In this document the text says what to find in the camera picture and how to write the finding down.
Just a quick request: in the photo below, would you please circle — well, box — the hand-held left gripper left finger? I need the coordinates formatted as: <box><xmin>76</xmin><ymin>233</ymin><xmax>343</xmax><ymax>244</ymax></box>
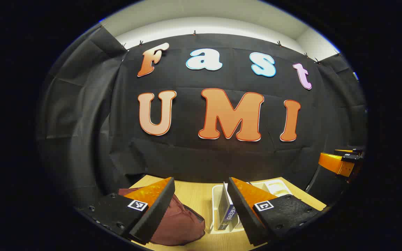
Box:
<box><xmin>79</xmin><ymin>177</ymin><xmax>176</xmax><ymax>245</ymax></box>

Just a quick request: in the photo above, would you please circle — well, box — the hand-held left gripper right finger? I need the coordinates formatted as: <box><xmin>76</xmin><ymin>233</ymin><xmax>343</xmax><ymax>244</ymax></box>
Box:
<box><xmin>228</xmin><ymin>177</ymin><xmax>327</xmax><ymax>246</ymax></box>

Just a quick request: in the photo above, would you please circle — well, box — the blue cover book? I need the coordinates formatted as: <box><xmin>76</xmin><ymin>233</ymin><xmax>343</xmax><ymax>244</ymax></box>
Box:
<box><xmin>218</xmin><ymin>182</ymin><xmax>239</xmax><ymax>231</ymax></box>

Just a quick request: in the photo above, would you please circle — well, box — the maroon schoolbag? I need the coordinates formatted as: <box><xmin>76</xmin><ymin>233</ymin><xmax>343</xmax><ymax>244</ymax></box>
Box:
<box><xmin>118</xmin><ymin>188</ymin><xmax>206</xmax><ymax>246</ymax></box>

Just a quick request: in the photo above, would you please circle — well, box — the white bookshelf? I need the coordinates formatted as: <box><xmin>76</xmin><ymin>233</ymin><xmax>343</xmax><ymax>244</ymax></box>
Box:
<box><xmin>210</xmin><ymin>177</ymin><xmax>292</xmax><ymax>235</ymax></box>

